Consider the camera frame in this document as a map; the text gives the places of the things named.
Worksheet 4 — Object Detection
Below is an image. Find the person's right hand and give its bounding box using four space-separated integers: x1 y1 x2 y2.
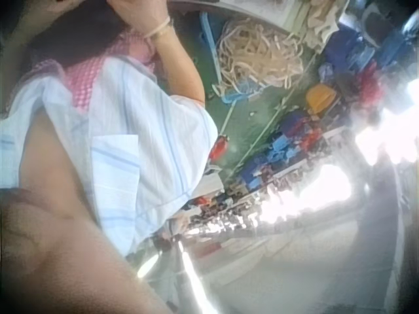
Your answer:
109 0 172 35

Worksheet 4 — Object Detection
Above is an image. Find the dark cloth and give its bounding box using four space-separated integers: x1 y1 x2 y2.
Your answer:
31 0 127 68

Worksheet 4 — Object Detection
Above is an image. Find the heap of cream fabric strips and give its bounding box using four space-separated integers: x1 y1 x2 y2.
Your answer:
214 18 317 97

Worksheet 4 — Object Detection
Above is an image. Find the red plastic object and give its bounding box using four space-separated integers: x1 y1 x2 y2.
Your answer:
209 133 230 162

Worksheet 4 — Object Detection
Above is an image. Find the pile of cream cloth pieces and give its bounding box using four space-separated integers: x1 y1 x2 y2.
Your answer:
284 0 343 55

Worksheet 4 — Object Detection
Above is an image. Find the row of coloured cloth bundles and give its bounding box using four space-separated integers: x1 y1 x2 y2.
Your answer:
183 109 356 230

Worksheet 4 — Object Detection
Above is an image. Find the yellow cloth bundle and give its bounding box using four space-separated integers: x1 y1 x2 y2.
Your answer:
305 84 338 114

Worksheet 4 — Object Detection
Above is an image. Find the heap of blue cloths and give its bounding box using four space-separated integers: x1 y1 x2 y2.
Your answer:
322 16 419 88

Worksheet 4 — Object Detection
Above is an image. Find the red cloth bundle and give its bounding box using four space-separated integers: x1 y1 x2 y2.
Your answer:
358 63 386 104

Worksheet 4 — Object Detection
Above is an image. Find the cream wrist bracelet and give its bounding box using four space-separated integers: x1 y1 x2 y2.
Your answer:
143 16 175 42

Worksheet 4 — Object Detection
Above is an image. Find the light blue strap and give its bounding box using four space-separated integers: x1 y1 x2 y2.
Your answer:
198 11 219 68

